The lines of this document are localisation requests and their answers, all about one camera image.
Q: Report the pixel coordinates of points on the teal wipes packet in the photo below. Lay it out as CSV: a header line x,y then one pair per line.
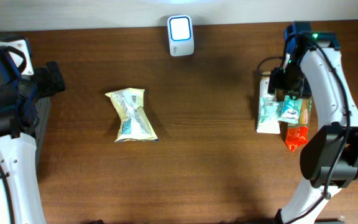
x,y
270,110

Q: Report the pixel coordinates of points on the small teal tissue pack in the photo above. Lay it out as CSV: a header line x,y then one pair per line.
x,y
290,110

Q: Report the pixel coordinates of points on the cream snack bag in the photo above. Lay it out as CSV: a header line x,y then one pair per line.
x,y
129,105

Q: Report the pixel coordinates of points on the grey plastic basket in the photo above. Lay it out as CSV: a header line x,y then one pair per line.
x,y
43,107

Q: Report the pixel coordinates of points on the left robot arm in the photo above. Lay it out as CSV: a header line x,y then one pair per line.
x,y
25,104

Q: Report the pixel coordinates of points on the white tube with tan cap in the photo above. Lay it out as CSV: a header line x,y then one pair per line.
x,y
270,127

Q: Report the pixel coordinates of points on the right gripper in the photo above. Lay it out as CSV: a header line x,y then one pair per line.
x,y
274,84

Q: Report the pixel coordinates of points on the orange spaghetti packet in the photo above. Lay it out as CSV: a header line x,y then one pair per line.
x,y
297,134

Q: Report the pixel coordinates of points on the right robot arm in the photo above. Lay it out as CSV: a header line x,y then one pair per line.
x,y
311,66

